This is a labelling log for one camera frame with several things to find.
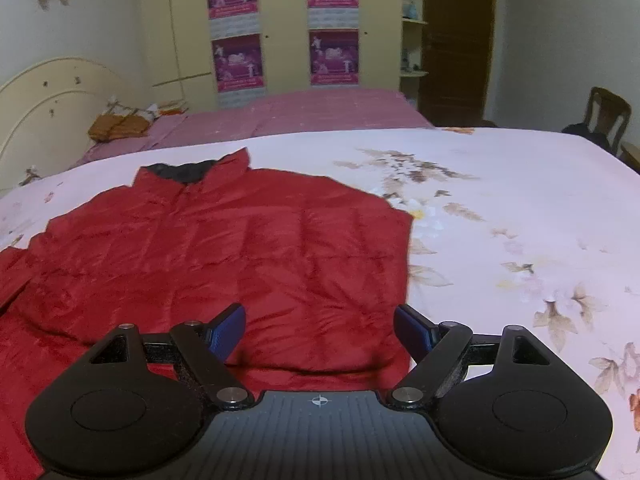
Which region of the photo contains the pink checked bedsheet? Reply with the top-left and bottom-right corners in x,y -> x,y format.
75,87 -> 436,168

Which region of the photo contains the dark wooden door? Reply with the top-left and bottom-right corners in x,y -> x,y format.
417,0 -> 497,128

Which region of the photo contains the dark cloth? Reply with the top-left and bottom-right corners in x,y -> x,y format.
561,122 -> 617,152

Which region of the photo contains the cream corner shelf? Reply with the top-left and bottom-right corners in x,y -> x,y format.
400,0 -> 430,107

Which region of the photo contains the cream yellow wardrobe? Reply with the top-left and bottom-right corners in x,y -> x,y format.
137,0 -> 403,113

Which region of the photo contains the floral pink blanket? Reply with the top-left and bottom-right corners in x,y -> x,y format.
0,126 -> 640,480

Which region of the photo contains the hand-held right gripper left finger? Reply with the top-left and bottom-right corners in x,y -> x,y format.
89,302 -> 249,406

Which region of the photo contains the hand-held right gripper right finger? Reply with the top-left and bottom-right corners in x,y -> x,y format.
391,304 -> 551,406

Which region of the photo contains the red puffer jacket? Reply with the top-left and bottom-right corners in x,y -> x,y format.
0,147 -> 413,480

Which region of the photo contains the cream wooden headboard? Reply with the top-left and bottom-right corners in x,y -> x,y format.
0,57 -> 151,191

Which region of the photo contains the wooden chair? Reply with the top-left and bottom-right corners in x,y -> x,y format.
585,86 -> 632,153

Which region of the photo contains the brown and white cloth bundle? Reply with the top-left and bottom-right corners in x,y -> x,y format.
88,100 -> 157,142

